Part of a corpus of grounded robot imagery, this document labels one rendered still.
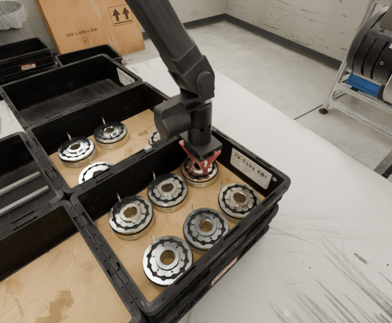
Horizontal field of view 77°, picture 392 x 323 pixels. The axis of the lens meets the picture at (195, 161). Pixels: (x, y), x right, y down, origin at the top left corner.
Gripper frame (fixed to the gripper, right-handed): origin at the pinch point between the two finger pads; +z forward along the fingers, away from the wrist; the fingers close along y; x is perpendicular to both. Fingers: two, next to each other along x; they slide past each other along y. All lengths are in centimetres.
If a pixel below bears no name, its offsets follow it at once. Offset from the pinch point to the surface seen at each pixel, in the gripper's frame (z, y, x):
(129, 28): 59, -279, 95
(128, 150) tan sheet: 3.7, -20.1, -12.6
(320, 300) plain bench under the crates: 17.6, 40.5, 6.4
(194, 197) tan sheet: 4.1, 5.9, -6.2
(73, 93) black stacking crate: 3, -63, -17
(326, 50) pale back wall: 76, -114, 267
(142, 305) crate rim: -6.1, 23.4, -28.1
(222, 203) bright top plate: 1.0, 13.1, -2.7
